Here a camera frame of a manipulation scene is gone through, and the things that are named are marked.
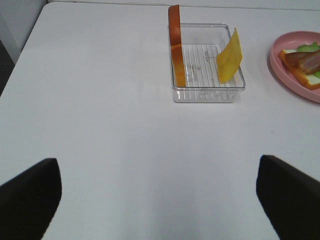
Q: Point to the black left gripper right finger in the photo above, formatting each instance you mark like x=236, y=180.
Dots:
x=290, y=199

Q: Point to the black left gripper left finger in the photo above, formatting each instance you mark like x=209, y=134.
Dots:
x=29, y=201

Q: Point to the bread slice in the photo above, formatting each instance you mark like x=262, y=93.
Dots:
x=175, y=40
x=310, y=82

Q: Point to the long bacon strip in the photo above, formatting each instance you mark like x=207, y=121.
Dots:
x=292, y=58

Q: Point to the green lettuce leaf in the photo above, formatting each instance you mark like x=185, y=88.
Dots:
x=310, y=48

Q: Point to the yellow cheese slice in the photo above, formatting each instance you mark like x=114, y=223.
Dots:
x=229, y=60

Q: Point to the pink round plate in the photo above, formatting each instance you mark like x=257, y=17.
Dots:
x=291, y=40

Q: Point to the left clear plastic tray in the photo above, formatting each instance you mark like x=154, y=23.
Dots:
x=201, y=44

